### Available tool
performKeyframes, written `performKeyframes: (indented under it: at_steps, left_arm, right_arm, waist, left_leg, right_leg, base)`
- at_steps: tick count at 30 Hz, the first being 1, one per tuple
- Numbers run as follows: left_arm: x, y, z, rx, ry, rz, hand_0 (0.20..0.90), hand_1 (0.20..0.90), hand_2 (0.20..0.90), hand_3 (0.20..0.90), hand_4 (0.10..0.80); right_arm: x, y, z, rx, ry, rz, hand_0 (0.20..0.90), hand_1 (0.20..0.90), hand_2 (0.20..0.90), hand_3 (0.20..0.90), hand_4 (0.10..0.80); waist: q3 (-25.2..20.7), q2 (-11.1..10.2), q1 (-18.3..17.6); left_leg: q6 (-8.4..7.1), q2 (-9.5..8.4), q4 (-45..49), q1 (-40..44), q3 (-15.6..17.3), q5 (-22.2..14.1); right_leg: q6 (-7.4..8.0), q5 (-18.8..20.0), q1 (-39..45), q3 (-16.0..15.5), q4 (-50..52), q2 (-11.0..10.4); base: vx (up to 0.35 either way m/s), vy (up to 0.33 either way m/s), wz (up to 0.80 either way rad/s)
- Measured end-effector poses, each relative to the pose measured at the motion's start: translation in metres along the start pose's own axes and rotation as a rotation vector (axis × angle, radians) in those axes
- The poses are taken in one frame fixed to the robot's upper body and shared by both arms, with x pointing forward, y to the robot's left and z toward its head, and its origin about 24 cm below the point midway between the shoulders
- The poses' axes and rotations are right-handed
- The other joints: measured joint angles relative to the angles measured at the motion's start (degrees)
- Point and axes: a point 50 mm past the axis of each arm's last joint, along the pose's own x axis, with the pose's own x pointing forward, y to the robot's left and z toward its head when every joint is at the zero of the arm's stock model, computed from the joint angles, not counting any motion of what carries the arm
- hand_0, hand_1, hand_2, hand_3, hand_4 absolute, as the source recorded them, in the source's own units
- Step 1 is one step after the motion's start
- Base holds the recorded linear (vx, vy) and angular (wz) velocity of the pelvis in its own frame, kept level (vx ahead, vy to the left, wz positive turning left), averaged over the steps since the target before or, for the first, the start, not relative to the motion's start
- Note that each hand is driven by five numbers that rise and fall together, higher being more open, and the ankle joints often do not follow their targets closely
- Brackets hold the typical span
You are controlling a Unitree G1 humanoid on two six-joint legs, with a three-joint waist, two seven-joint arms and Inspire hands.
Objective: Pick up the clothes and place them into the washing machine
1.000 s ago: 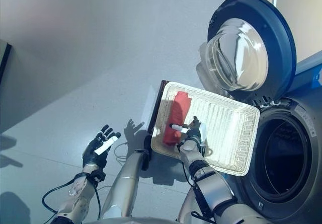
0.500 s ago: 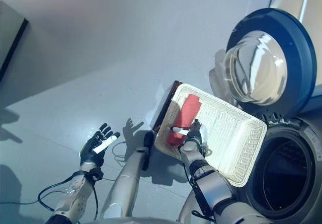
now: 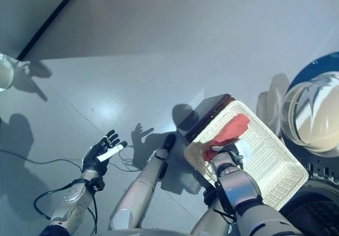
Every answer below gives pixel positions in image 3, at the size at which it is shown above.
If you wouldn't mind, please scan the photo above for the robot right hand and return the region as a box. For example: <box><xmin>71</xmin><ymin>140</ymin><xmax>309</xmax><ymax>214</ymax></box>
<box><xmin>210</xmin><ymin>143</ymin><xmax>244</xmax><ymax>172</ymax></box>

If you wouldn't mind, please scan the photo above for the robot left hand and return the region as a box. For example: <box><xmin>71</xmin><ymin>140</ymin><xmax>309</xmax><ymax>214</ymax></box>
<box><xmin>81</xmin><ymin>129</ymin><xmax>128</xmax><ymax>180</ymax></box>

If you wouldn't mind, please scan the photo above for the red cloth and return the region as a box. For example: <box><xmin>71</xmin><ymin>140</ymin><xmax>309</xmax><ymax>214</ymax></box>
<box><xmin>202</xmin><ymin>113</ymin><xmax>251</xmax><ymax>162</ymax></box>

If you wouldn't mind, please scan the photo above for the grey washing machine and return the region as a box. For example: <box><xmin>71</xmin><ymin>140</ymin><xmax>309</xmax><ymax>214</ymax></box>
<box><xmin>278</xmin><ymin>156</ymin><xmax>339</xmax><ymax>236</ymax></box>

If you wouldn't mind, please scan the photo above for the white wicker basket tray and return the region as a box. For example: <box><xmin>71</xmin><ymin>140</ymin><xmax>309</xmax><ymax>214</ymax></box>
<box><xmin>184</xmin><ymin>100</ymin><xmax>310</xmax><ymax>212</ymax></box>

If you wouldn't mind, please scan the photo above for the dark brown stool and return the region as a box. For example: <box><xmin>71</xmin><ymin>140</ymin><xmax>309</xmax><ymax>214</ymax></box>
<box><xmin>176</xmin><ymin>94</ymin><xmax>236</xmax><ymax>194</ymax></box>

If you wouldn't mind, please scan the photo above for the silver robot left leg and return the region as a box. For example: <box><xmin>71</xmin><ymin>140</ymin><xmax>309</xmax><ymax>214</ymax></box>
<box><xmin>108</xmin><ymin>134</ymin><xmax>177</xmax><ymax>231</ymax></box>

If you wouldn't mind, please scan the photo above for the grey robot torso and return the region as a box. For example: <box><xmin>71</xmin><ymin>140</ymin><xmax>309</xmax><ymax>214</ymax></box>
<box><xmin>105</xmin><ymin>228</ymin><xmax>197</xmax><ymax>236</ymax></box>

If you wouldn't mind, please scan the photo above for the round glass washer door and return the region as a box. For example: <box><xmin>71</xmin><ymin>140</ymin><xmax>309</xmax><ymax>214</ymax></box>
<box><xmin>280</xmin><ymin>51</ymin><xmax>339</xmax><ymax>157</ymax></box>

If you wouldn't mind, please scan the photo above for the white round object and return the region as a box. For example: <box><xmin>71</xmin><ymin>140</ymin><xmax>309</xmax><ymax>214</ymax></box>
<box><xmin>0</xmin><ymin>53</ymin><xmax>15</xmax><ymax>92</ymax></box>

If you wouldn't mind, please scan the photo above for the thin grey floor cable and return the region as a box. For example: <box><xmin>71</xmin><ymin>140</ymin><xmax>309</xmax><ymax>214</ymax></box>
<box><xmin>0</xmin><ymin>145</ymin><xmax>138</xmax><ymax>173</ymax></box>

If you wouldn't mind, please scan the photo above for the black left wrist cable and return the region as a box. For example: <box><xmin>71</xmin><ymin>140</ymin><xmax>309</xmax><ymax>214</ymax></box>
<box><xmin>33</xmin><ymin>179</ymin><xmax>99</xmax><ymax>234</ymax></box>

